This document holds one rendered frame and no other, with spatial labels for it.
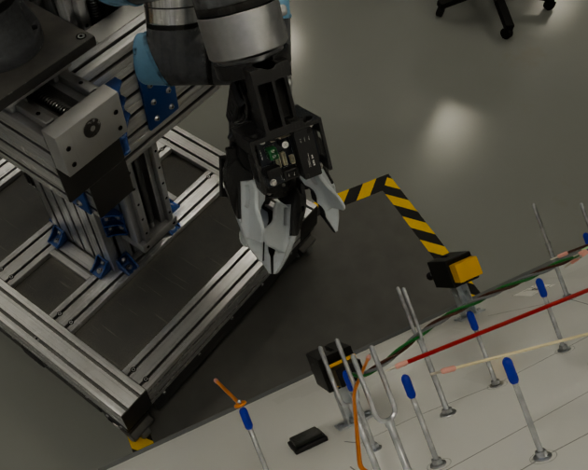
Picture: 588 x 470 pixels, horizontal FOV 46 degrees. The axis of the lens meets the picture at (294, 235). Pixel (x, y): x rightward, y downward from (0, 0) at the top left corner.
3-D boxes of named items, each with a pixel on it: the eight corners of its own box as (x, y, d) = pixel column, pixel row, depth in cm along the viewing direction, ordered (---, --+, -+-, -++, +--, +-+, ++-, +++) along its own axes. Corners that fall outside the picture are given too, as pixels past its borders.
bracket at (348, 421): (369, 410, 81) (354, 371, 81) (375, 415, 79) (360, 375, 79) (334, 427, 80) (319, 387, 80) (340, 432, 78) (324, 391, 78)
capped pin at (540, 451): (529, 460, 55) (492, 361, 55) (541, 451, 56) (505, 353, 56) (544, 463, 54) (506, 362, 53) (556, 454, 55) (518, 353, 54)
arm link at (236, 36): (188, 16, 63) (269, -9, 65) (203, 64, 65) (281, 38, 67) (207, 22, 57) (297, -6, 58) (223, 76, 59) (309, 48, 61)
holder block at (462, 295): (454, 307, 117) (433, 253, 116) (492, 311, 105) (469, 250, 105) (430, 317, 115) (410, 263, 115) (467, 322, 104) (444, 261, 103)
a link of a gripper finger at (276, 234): (252, 274, 85) (250, 200, 85) (278, 273, 90) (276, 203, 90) (273, 274, 83) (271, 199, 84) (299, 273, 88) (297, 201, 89)
